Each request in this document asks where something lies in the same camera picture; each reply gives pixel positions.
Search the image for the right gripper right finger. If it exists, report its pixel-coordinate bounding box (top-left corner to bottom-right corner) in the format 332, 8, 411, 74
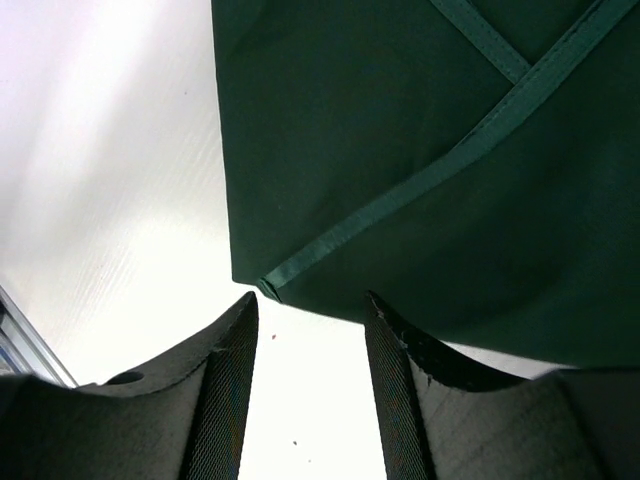
365, 294, 639, 479

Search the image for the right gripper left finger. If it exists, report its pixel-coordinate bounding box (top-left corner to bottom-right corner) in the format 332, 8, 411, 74
1, 292, 258, 480

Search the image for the dark green cloth napkin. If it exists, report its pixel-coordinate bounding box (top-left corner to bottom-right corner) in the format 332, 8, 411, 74
211, 1, 639, 368

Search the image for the right aluminium frame post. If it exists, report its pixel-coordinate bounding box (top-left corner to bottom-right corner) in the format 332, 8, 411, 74
1, 289, 78, 388

